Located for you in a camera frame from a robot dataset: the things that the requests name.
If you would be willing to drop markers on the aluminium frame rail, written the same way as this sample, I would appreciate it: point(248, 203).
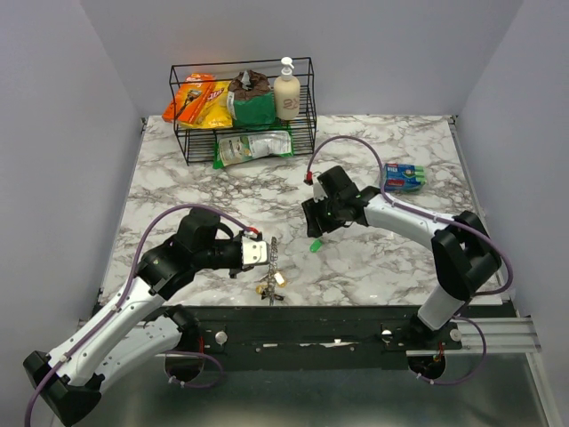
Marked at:
point(502, 335)

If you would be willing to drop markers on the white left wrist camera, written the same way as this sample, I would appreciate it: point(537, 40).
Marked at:
point(254, 249)

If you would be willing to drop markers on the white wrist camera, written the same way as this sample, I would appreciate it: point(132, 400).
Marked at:
point(254, 249)
point(318, 192)

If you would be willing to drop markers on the cream pump soap bottle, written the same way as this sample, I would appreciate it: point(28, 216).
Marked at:
point(287, 90)

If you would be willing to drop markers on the yellow snack bag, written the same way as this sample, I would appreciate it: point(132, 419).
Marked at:
point(215, 114)

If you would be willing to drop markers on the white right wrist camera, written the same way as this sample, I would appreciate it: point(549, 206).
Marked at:
point(318, 192)

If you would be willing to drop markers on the blue green sponge pack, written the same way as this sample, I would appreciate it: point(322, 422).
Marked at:
point(403, 178)

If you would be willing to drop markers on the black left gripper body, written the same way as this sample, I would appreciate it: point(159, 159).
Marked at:
point(231, 263)

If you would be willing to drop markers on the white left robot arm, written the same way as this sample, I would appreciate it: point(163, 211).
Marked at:
point(72, 377)

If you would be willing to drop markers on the orange razor package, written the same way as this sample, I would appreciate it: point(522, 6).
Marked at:
point(190, 99)

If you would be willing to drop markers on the green white snack bag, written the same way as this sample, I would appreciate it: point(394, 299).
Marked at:
point(242, 148)

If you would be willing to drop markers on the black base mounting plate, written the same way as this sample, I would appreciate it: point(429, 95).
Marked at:
point(297, 338)

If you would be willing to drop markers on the green brown paper bag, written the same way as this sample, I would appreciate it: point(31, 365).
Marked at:
point(250, 101)

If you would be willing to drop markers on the green tagged key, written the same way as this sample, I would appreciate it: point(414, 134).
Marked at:
point(316, 245)

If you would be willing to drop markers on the black wire rack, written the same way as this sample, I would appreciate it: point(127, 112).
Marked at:
point(197, 145)

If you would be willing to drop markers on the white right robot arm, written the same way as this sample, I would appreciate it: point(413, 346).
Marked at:
point(463, 256)

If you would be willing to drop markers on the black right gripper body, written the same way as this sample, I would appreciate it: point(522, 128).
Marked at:
point(327, 213)

